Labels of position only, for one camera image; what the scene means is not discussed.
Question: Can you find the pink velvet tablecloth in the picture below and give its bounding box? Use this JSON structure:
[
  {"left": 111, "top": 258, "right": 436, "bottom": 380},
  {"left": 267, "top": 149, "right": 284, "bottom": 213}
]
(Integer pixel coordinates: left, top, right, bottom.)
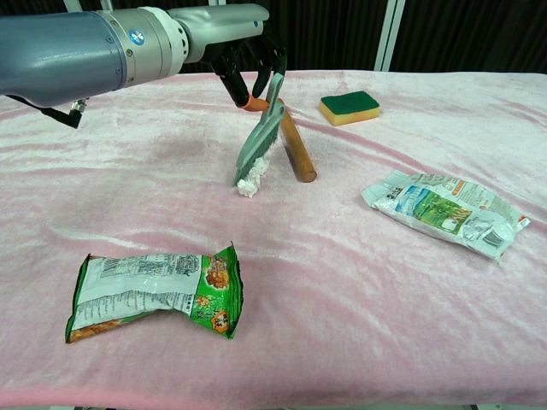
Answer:
[{"left": 0, "top": 70, "right": 547, "bottom": 407}]

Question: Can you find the green yellow sponge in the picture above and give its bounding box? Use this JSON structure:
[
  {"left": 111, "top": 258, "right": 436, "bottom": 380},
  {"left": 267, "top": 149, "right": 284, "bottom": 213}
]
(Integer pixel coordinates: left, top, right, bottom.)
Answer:
[{"left": 320, "top": 91, "right": 381, "bottom": 127}]

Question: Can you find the black curtain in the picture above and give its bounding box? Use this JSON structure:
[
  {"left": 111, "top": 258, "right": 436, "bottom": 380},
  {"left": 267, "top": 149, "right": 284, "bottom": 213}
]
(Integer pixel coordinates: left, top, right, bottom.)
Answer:
[{"left": 0, "top": 0, "right": 547, "bottom": 78}]

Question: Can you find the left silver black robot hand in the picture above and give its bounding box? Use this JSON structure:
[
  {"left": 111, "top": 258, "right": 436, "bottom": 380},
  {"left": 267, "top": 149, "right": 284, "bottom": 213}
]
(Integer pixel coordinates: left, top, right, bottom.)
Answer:
[{"left": 168, "top": 3, "right": 288, "bottom": 113}]

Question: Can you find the large white paper ball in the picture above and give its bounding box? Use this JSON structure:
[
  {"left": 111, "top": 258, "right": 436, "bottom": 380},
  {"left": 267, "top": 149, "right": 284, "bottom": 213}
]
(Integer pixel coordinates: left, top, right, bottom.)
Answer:
[{"left": 236, "top": 173, "right": 262, "bottom": 198}]

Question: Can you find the green white snack bag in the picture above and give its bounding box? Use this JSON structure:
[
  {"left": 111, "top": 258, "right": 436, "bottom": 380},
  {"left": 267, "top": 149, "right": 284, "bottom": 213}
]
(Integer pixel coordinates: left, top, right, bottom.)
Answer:
[{"left": 64, "top": 241, "right": 244, "bottom": 344}]

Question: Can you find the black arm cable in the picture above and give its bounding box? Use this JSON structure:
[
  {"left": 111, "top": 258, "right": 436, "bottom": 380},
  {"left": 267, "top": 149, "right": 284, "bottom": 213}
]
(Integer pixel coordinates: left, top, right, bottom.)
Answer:
[{"left": 6, "top": 94, "right": 90, "bottom": 129}]

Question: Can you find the wooden rolling pin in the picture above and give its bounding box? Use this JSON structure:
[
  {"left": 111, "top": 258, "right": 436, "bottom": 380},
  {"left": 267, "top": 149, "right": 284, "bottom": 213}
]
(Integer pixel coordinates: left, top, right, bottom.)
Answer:
[{"left": 276, "top": 97, "right": 320, "bottom": 184}]

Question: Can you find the teal plastic hand broom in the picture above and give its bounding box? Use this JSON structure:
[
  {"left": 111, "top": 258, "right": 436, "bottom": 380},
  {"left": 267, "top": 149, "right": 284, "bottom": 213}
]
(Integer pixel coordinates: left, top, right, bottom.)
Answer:
[{"left": 232, "top": 72, "right": 286, "bottom": 188}]

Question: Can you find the white snack bag landscape print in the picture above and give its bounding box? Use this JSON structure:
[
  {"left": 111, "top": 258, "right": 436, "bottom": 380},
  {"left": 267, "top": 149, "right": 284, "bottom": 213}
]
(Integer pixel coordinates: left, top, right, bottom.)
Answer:
[{"left": 361, "top": 169, "right": 532, "bottom": 266}]

